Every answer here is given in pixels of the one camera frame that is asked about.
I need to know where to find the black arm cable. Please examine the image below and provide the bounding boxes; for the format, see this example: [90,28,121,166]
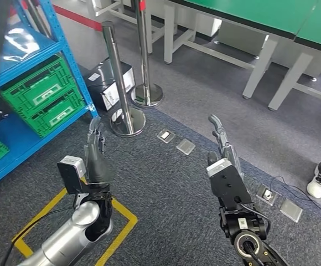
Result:
[0,207,75,266]

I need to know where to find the chrome pole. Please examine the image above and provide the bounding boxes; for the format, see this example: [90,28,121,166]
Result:
[102,20,136,135]
[131,0,152,107]

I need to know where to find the white floor cabinet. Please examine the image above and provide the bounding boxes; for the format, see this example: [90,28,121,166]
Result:
[270,37,321,78]
[197,14,222,38]
[218,21,269,57]

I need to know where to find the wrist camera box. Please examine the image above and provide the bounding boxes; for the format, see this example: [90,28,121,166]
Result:
[206,157,252,211]
[57,155,87,195]

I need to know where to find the black floor cable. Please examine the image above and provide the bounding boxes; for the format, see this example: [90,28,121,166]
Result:
[270,176,321,221]

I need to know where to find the blue metal shelf rack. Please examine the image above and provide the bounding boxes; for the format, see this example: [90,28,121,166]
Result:
[0,0,99,193]

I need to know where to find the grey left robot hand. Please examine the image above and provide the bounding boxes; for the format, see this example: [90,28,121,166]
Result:
[83,116,114,185]

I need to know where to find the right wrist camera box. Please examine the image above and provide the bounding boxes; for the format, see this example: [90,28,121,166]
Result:
[206,157,252,211]

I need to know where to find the chrome round base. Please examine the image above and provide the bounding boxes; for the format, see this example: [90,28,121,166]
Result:
[130,83,164,109]
[109,106,147,139]

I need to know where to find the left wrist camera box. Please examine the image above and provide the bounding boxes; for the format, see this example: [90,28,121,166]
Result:
[57,155,87,195]

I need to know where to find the red barrier belt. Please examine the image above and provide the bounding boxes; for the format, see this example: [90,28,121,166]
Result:
[8,0,103,32]

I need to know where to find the white paper sheet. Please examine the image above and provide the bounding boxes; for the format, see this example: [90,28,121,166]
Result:
[101,68,136,111]

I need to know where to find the yellow floor tape square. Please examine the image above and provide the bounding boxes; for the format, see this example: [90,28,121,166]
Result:
[12,178,139,266]

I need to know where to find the metal floor outlet plate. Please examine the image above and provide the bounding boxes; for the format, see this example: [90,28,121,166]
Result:
[176,138,196,156]
[279,198,304,223]
[157,129,176,144]
[255,183,278,206]

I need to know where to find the white table frame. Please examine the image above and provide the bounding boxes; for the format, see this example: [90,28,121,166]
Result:
[86,0,178,55]

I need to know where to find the black equipment case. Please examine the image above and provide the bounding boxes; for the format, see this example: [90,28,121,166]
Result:
[83,58,136,111]

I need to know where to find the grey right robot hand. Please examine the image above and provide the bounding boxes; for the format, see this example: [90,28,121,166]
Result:
[207,114,244,181]

